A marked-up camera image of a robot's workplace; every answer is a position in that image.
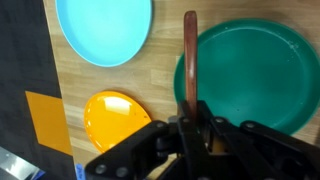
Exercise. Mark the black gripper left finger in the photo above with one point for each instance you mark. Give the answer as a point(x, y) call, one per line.
point(150, 147)

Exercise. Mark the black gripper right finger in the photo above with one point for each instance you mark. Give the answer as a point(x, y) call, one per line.
point(264, 152)

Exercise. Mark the wooden spoon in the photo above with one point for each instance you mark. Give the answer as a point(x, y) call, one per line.
point(190, 59)

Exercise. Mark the orange plate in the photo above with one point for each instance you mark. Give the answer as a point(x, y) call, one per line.
point(110, 117)

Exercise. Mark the green plate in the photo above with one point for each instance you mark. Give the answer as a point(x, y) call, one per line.
point(260, 70)

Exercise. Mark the light blue plate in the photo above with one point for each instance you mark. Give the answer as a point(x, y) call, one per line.
point(106, 33)

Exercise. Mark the orange floor marker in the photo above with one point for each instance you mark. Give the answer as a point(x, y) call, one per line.
point(49, 121)

